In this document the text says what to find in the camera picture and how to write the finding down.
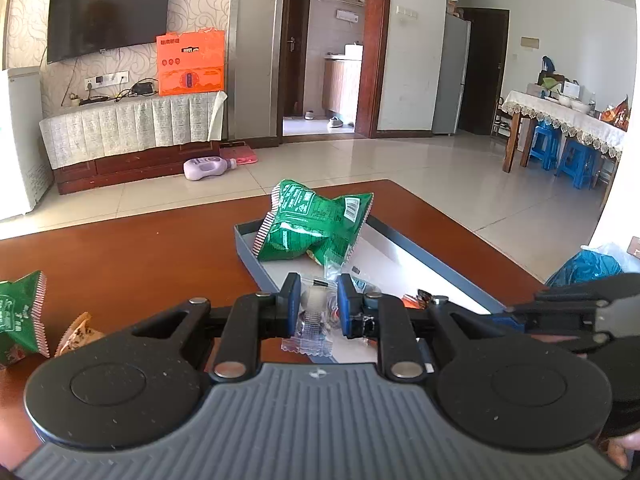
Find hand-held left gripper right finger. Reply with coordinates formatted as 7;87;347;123
336;273;502;382

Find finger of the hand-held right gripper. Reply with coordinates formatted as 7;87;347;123
492;280;608;346

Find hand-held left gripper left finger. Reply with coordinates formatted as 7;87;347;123
131;273;304;382

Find small clear snack packet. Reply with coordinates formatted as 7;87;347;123
281;279;337;359

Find long clear snack packet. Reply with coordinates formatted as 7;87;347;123
323;249;382;293

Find grey cardboard box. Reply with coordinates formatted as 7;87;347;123
234;212;507;367

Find square orange snack packet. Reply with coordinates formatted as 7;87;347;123
401;287;437;312

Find green snack bag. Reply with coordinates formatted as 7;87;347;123
252;179;375;264
0;271;51;369

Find brown nut snack packet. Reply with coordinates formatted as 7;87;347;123
54;312;106;359

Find person's right hand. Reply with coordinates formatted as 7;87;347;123
607;432;640;471

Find blue plastic bag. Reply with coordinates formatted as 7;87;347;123
545;245;627;289

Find blue plastic stool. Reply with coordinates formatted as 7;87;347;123
555;138;601;190
528;122;561;171

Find pink floor mat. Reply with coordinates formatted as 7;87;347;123
219;142;260;166

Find purple detergent bottle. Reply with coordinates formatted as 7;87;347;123
183;156;239;182

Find wooden dining table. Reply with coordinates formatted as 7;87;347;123
501;91;628;175

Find lace tablecloth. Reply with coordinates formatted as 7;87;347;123
500;89;629;162

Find orange snack bag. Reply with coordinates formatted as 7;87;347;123
599;94;630;129

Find wooden television cabinet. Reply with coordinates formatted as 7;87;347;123
52;139;224;196

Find wooden kitchen counter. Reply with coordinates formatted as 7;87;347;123
322;54;362;117

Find pale cabinet cloth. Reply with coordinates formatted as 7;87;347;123
38;90;229;171

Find silver refrigerator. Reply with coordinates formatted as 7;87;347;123
432;12;472;136

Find orange gift box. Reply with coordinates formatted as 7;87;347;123
155;29;227;97

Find white chest freezer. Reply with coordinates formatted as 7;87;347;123
0;65;51;222

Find black television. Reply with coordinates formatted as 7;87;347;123
47;0;172;65

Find white wall outlets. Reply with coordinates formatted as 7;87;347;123
83;72;130;86

